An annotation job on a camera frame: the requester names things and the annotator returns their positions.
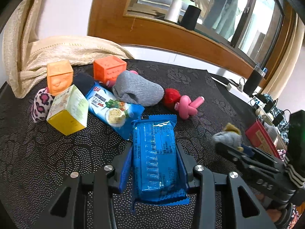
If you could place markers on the black thermos bottle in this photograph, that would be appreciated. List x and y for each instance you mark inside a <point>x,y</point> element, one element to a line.
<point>253,81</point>

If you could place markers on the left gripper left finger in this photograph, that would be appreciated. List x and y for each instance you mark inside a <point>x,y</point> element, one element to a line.
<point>68,207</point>

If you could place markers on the beige curtain right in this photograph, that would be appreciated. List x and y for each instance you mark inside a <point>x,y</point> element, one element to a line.
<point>285,69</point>

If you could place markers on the white thread spool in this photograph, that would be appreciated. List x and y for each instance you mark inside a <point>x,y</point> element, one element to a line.
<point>174,11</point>

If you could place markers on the dark orange toy cube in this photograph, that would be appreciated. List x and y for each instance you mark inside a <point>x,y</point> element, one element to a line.
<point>108,68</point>

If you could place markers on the beige lace cloth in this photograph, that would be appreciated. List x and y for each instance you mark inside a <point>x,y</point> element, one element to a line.
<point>25,56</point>

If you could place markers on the black charger adapter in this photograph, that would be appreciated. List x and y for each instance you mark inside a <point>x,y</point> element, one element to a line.
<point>277,120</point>
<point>268,106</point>

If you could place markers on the dark navy sock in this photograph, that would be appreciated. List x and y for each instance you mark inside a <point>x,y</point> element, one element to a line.
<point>84,82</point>

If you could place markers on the blue biscuit packet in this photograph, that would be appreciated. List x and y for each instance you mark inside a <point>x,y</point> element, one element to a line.
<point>155,167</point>

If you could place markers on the pink leopard sock on table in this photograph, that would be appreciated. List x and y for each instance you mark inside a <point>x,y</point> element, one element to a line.
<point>41,105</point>

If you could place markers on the grey yellow small sock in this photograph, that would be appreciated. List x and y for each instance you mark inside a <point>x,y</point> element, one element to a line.
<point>230,136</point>

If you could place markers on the black charger adapter left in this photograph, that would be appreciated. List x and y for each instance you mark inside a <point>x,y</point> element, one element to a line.
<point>268,106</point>

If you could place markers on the wooden window frame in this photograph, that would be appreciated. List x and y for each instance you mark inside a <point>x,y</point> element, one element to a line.
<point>236,35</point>

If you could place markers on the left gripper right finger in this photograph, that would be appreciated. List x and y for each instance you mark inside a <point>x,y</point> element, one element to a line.
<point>239,206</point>

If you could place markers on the red storage box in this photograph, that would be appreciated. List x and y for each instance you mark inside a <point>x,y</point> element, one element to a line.
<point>259,138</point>

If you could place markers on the black patterned table mat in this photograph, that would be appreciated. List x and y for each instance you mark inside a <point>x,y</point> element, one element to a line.
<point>35,157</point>

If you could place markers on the light orange toy cube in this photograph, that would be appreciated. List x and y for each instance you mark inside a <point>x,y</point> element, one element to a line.
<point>59,76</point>

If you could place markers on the white power strip near window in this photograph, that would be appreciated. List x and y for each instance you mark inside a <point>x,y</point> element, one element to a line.
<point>232,88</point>

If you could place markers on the long white power strip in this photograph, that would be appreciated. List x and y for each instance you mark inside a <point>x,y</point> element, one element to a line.
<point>266,117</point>

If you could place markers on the red pompom ball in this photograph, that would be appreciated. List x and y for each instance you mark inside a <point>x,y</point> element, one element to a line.
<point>170,98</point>

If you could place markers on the plaid blue shirt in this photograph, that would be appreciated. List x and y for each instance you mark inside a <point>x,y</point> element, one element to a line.
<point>284,125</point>

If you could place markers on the small blue spool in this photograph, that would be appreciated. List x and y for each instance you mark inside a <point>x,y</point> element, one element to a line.
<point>265,70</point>

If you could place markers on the pink rubber knot toy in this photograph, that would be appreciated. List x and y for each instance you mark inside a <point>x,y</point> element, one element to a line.
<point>187,108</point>

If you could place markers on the yellow green tea box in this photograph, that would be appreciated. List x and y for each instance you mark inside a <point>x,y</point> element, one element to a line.
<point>69,111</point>

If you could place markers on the blue noodle snack packet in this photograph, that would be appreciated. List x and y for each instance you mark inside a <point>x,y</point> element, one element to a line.
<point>115,113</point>

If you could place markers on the black charger adapter right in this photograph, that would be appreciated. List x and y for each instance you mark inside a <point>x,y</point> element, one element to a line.
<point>277,120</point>

